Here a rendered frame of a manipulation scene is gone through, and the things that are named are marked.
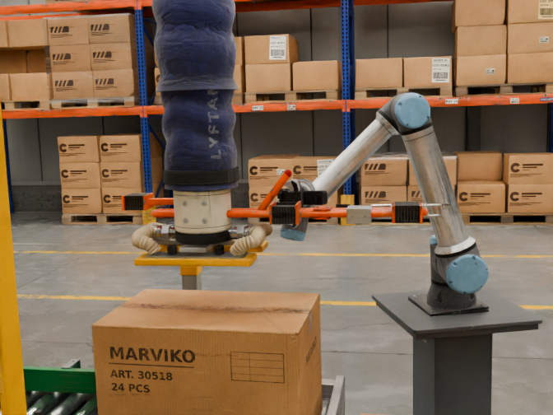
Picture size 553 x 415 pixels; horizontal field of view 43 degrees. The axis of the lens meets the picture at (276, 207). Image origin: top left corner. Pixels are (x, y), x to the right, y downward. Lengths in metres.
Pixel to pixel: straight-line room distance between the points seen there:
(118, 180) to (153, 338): 7.92
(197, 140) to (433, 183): 0.91
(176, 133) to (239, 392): 0.74
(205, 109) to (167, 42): 0.21
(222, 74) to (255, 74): 7.25
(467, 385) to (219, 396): 1.17
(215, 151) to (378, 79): 7.15
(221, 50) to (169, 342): 0.82
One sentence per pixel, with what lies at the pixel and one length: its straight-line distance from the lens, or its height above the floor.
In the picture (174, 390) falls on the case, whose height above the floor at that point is 0.77.
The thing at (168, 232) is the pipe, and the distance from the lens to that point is 2.13.
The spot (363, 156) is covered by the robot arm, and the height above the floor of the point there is 1.36.
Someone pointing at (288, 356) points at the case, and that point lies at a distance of 1.93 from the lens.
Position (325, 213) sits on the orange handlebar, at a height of 1.24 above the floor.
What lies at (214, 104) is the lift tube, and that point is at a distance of 2.00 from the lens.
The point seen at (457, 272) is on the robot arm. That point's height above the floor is 0.95.
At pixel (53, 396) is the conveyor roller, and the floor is 0.54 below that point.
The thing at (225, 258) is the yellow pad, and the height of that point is 1.13.
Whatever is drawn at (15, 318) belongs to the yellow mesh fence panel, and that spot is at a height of 1.04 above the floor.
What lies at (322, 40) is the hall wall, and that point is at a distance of 10.45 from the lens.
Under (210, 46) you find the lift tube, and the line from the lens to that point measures 1.98.
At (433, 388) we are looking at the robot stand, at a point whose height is 0.46.
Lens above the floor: 1.55
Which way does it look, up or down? 8 degrees down
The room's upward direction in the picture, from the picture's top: 2 degrees counter-clockwise
